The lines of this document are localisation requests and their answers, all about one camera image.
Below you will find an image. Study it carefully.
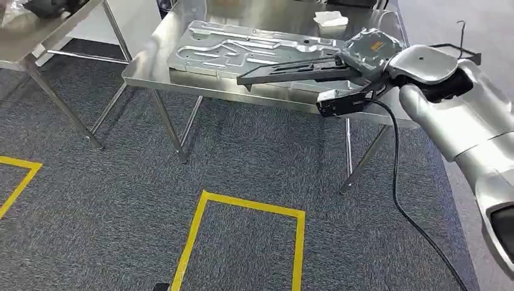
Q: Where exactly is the dark grey carpet mat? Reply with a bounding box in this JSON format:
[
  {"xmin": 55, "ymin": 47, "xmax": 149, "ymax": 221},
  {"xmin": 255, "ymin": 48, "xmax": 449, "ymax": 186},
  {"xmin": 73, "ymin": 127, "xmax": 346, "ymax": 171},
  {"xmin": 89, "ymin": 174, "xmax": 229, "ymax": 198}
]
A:
[{"xmin": 0, "ymin": 38, "xmax": 481, "ymax": 291}]

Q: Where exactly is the thin black wire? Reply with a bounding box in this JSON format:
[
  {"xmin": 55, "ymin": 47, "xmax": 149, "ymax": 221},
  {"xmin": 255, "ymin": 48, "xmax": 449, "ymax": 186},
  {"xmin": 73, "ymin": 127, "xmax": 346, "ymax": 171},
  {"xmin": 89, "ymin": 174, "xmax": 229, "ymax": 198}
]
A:
[{"xmin": 429, "ymin": 20, "xmax": 482, "ymax": 66}]

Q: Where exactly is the black plastic perforated plate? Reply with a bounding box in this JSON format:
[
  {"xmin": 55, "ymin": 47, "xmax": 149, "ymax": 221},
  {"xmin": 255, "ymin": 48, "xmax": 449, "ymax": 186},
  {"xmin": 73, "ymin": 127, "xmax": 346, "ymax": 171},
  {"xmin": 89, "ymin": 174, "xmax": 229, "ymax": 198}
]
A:
[{"xmin": 236, "ymin": 56, "xmax": 362, "ymax": 92}]

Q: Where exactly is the black object on steel table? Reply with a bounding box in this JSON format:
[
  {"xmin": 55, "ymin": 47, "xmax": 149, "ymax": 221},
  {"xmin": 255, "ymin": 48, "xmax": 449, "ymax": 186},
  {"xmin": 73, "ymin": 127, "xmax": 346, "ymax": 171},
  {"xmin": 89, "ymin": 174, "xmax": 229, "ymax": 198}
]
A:
[{"xmin": 23, "ymin": 0, "xmax": 87, "ymax": 19}]

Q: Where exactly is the steel table with rim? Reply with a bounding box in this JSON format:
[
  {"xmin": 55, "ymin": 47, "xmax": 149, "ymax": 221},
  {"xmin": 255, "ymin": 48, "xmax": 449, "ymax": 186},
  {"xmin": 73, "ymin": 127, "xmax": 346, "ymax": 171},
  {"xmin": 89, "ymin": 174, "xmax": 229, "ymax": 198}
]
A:
[{"xmin": 121, "ymin": 0, "xmax": 419, "ymax": 196}]

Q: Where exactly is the thick black cable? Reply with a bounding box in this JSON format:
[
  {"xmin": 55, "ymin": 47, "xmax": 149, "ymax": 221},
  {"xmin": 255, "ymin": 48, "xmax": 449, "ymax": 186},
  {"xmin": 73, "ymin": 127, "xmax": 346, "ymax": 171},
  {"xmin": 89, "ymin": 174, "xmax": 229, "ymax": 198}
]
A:
[{"xmin": 361, "ymin": 98, "xmax": 469, "ymax": 291}]

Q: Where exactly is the stamped sheet metal panel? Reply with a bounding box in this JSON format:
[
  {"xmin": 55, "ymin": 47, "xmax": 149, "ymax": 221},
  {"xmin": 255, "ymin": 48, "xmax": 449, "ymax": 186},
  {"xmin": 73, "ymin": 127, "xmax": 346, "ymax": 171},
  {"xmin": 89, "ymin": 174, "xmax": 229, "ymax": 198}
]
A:
[{"xmin": 167, "ymin": 20, "xmax": 363, "ymax": 92}]

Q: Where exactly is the white crumpled cloth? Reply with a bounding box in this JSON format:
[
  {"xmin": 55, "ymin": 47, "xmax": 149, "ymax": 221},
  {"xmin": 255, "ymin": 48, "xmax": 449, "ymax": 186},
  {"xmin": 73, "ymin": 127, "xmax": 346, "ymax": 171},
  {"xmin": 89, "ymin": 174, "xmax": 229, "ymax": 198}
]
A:
[{"xmin": 313, "ymin": 10, "xmax": 349, "ymax": 28}]

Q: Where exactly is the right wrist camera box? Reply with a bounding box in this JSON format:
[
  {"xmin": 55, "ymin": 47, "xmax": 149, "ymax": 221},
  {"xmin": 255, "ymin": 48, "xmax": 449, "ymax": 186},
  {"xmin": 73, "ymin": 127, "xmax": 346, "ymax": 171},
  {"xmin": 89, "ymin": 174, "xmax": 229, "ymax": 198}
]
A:
[{"xmin": 315, "ymin": 89, "xmax": 376, "ymax": 118}]

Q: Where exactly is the dark object at table edge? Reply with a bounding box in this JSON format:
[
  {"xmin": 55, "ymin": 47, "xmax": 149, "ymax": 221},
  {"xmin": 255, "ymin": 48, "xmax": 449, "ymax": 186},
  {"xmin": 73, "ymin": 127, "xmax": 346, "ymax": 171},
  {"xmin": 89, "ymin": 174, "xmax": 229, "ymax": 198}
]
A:
[{"xmin": 327, "ymin": 0, "xmax": 389, "ymax": 10}]

